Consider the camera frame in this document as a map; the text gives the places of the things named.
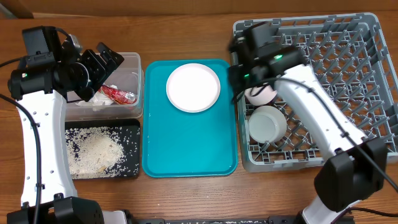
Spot large pink plate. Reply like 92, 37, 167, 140
166, 63, 221, 113

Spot black tray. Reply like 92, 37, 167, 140
63, 118, 142, 180

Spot teal plastic tray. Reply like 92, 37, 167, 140
142, 59, 238, 178

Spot clear plastic waste bin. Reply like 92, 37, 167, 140
66, 52, 144, 121

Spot red snack wrapper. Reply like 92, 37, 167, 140
100, 85, 137, 105

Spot small pink plate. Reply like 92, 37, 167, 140
244, 85, 277, 106

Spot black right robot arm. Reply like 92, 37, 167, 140
228, 22, 391, 223

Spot white bowl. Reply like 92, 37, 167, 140
248, 106, 287, 144

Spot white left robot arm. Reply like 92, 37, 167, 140
7, 26, 134, 223

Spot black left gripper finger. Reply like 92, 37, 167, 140
96, 42, 124, 75
81, 49, 108, 90

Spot white tissue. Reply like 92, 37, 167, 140
75, 89, 114, 107

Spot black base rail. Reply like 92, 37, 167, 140
133, 215, 295, 224

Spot grey plastic dish rack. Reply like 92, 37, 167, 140
238, 13, 397, 172

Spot spilled rice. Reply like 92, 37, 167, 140
64, 125, 141, 180

